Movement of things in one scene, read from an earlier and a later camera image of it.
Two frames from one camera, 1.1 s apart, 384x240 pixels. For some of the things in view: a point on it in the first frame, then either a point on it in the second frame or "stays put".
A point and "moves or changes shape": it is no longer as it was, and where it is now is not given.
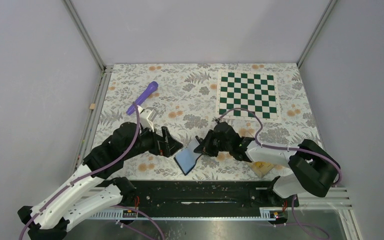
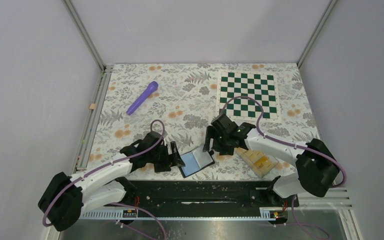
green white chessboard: x=256 y=91 stays put
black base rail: x=165 y=194 stays put
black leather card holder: x=187 y=158 moves or changes shape
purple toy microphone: x=149 y=89 stays put
